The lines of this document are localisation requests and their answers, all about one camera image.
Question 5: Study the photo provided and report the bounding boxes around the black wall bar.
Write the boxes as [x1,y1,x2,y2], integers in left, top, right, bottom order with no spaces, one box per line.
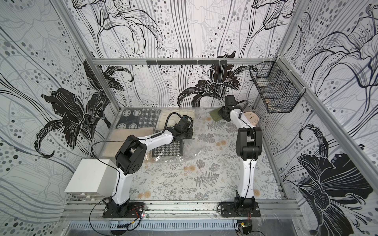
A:
[146,60,228,65]

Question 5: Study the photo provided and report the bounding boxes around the beige fluffy folded cloth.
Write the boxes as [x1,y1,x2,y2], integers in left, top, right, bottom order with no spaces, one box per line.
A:
[100,127,154,160]

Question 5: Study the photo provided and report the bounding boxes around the black wire basket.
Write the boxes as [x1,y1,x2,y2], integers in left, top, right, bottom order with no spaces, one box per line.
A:
[249,59,302,114]

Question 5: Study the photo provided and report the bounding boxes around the small green circuit board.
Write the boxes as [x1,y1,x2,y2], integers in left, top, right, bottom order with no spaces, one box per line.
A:
[237,221,253,235]

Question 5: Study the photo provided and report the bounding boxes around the green scarf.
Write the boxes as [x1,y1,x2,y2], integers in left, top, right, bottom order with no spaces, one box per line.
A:
[210,107,223,122]

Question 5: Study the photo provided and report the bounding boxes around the pink round clock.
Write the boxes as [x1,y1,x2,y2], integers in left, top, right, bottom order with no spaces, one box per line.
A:
[244,112,259,127]

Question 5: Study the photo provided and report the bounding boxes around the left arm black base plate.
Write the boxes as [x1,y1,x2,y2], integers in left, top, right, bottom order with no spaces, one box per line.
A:
[102,202,145,219]

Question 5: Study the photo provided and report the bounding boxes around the white box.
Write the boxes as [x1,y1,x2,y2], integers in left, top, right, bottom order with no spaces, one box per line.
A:
[65,159,118,198]

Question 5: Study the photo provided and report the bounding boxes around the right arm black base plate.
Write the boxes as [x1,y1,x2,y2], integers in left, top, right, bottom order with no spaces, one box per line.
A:
[217,202,261,218]

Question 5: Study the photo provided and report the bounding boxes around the clear plastic vacuum bag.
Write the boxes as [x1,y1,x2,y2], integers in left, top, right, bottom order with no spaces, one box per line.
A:
[150,107,237,166]

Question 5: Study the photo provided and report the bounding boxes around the cream checked scarf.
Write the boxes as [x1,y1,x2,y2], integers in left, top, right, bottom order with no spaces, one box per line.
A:
[156,108,195,132]

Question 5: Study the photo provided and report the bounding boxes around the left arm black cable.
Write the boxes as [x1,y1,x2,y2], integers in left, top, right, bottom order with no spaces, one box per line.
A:
[88,111,194,236]

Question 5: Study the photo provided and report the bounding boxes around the black patterned folded cloth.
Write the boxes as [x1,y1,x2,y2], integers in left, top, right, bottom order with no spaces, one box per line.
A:
[116,108,161,129]

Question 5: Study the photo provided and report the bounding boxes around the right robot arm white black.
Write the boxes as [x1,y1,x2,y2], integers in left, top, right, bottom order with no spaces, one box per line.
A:
[218,95,262,207]

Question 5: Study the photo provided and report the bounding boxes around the black white houndstooth scarf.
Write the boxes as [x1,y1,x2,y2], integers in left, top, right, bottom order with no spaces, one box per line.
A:
[152,140,184,157]

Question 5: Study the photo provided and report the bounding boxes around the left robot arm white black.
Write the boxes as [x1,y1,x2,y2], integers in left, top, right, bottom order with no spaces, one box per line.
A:
[111,115,194,207]

